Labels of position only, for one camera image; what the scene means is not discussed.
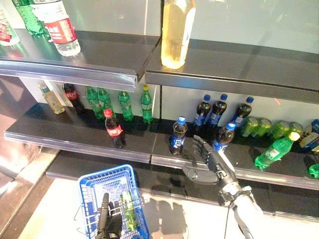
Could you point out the green plastic soda bottle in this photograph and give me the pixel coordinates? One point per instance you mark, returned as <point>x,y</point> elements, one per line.
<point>30,20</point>

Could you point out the small yellow tea bottle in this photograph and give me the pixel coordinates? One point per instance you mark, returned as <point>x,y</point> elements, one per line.
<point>53,102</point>

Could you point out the black base shelf board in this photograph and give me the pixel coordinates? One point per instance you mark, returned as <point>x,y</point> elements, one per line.
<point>64,166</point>
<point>162,181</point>
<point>294,199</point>

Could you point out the Coca-Cola bottle red cap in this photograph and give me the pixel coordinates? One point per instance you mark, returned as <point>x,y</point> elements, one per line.
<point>72,95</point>
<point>114,130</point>

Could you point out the green Sprite bottle yellow cap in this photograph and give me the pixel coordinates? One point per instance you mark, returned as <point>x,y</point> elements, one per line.
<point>147,107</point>
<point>92,102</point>
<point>314,171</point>
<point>125,107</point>
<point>274,152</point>
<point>106,100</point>
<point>128,214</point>

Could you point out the dark robot right hand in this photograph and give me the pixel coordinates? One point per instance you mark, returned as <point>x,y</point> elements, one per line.
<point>214,171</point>

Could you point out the dark robot left hand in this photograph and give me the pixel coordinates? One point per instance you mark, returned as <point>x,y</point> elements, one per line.
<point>109,224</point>

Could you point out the blue plastic shopping basket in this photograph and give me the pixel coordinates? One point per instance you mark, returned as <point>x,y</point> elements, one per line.
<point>107,171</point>

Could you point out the blue yellow snack box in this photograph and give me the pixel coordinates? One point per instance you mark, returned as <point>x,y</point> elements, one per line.
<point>309,139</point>

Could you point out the large yellow tea bottle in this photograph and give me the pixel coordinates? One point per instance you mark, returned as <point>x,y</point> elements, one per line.
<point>174,37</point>

